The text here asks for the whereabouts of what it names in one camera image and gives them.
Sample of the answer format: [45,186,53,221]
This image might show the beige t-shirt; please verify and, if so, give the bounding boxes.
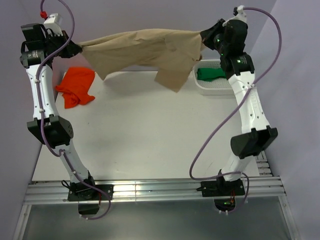
[78,28,205,93]

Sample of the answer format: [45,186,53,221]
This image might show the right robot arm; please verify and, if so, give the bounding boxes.
[200,19,278,195]

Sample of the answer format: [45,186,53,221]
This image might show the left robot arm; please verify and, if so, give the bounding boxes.
[20,23,98,201]

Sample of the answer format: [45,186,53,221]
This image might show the rolled green t-shirt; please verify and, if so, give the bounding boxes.
[196,67,226,82]

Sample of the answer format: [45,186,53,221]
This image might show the orange t-shirt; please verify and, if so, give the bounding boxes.
[55,66,95,109]

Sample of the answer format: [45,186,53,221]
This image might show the white plastic basket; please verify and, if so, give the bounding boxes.
[191,59,234,97]

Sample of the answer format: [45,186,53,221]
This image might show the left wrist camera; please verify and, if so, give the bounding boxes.
[40,11,63,36]

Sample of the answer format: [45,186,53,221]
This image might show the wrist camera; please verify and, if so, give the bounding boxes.
[40,11,63,36]
[222,5,247,27]

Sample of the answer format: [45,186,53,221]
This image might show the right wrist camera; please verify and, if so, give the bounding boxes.
[222,5,247,27]

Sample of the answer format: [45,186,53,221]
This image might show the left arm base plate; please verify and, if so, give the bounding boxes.
[67,184,114,202]

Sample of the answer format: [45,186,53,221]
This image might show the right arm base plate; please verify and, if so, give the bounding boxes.
[196,177,245,198]

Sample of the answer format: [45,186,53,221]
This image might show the aluminium rail frame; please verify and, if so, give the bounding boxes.
[13,152,301,240]

